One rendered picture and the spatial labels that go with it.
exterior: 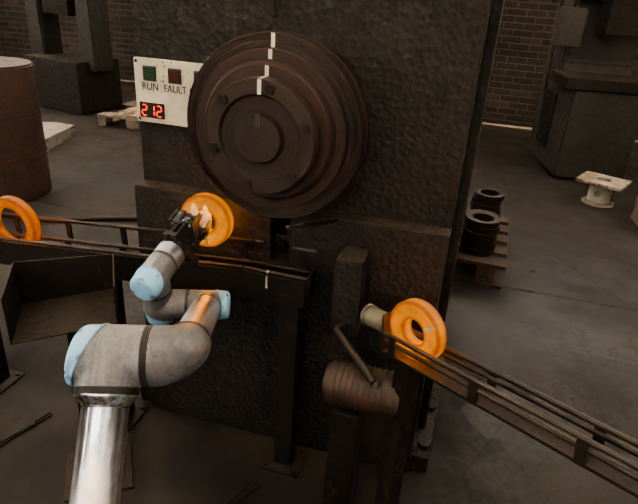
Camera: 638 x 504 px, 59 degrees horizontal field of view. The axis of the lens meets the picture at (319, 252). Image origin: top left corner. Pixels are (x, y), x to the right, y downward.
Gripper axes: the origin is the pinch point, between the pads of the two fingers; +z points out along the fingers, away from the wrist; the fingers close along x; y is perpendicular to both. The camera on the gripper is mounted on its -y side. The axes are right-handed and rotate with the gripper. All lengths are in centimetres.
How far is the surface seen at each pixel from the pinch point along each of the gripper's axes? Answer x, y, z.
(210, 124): -8.4, 31.2, -4.2
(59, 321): 28.8, -15.1, -36.7
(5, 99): 214, -51, 144
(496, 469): -96, -88, -4
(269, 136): -24.0, 30.4, -5.2
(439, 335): -70, -6, -24
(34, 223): 61, -12, -4
